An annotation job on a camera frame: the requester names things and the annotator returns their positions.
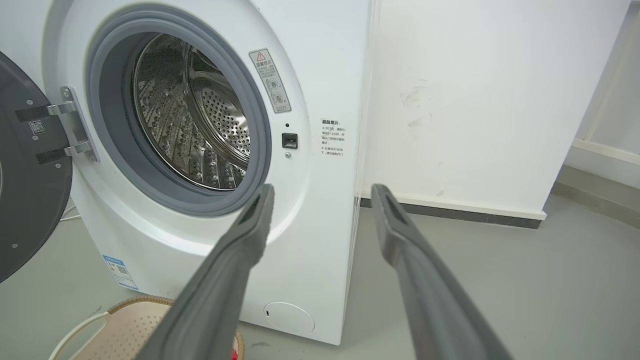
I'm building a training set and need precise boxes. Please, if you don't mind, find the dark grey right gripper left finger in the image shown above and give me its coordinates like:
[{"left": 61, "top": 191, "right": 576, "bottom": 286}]
[{"left": 135, "top": 183, "right": 276, "bottom": 360}]

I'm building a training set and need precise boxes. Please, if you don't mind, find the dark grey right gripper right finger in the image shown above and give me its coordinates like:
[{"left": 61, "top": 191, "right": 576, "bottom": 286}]
[{"left": 370, "top": 183, "right": 514, "bottom": 360}]

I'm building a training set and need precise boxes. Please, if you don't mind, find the cream perforated laundry basket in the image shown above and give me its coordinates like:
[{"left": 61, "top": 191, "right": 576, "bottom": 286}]
[{"left": 48, "top": 294, "right": 246, "bottom": 360}]

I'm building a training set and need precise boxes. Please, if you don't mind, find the stainless steel washing machine drum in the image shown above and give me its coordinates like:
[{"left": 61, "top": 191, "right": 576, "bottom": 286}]
[{"left": 132, "top": 32, "right": 251, "bottom": 192}]

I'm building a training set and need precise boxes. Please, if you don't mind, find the black glass washer door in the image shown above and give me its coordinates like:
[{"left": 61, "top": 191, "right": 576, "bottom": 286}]
[{"left": 0, "top": 50, "right": 75, "bottom": 284}]

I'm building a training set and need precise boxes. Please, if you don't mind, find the round white filter cover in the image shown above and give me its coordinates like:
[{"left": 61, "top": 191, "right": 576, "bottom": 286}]
[{"left": 263, "top": 301, "right": 316, "bottom": 335}]

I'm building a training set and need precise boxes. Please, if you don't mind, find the white and dark baseboard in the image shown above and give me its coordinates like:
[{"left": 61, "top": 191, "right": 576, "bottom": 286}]
[{"left": 356, "top": 190, "right": 547, "bottom": 230}]

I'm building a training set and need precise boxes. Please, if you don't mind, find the blue energy label sticker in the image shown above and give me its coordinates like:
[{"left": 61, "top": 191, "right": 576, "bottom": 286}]
[{"left": 102, "top": 254, "right": 140, "bottom": 292}]

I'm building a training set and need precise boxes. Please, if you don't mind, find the white front-load washing machine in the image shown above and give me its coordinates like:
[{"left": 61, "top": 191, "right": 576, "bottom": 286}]
[{"left": 0, "top": 0, "right": 377, "bottom": 346}]

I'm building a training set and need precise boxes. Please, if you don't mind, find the white text notice sticker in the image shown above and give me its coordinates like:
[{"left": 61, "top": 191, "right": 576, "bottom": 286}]
[{"left": 319, "top": 117, "right": 347, "bottom": 157}]

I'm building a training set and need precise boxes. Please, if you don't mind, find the grey rubber door gasket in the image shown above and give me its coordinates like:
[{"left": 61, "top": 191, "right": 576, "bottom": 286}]
[{"left": 84, "top": 4, "right": 274, "bottom": 218}]

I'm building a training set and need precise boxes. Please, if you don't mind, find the white and grey baseboard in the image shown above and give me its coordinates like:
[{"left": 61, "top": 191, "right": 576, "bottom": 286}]
[{"left": 550, "top": 137, "right": 640, "bottom": 231}]

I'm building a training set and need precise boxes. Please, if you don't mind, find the silver metal door hinge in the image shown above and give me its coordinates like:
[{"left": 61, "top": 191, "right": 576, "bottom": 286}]
[{"left": 47, "top": 85, "right": 100, "bottom": 164}]

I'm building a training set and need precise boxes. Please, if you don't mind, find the grey warning sticker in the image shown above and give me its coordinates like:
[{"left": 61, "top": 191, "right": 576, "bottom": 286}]
[{"left": 248, "top": 48, "right": 293, "bottom": 115}]

